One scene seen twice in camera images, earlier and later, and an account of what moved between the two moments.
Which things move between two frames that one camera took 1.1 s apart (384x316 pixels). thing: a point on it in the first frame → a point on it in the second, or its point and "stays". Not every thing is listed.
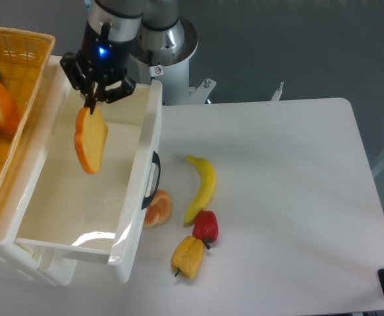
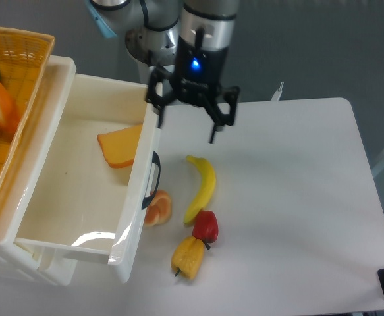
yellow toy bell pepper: [187, 257] stays
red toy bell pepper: [205, 227] stays
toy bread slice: [90, 133] → [119, 146]
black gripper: [104, 60] → [199, 75]
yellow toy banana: [205, 191] stays
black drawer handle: [155, 160] stays
